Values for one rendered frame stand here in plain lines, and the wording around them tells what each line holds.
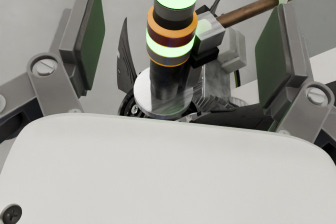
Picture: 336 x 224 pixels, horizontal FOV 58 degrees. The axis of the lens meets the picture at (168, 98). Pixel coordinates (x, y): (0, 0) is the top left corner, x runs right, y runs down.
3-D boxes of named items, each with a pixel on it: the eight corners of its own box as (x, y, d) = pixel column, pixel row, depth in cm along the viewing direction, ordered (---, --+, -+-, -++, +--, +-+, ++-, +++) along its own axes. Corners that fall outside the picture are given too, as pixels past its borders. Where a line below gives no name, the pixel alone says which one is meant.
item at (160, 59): (176, 25, 31) (177, 16, 30) (200, 55, 29) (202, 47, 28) (138, 40, 29) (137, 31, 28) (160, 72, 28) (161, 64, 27)
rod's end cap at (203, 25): (200, 28, 31) (204, 14, 30) (211, 41, 31) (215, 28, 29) (184, 35, 31) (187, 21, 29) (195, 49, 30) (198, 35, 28)
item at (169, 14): (180, -12, 26) (182, -25, 25) (202, 13, 25) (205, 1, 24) (145, 0, 25) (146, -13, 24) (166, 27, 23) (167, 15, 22)
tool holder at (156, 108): (185, 56, 40) (197, -3, 31) (216, 97, 37) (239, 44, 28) (123, 83, 37) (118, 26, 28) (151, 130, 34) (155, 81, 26)
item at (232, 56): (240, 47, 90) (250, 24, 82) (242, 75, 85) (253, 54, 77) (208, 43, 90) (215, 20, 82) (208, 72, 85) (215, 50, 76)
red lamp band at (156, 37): (179, 5, 28) (180, -5, 27) (205, 37, 27) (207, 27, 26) (137, 20, 27) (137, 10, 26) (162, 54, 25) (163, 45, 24)
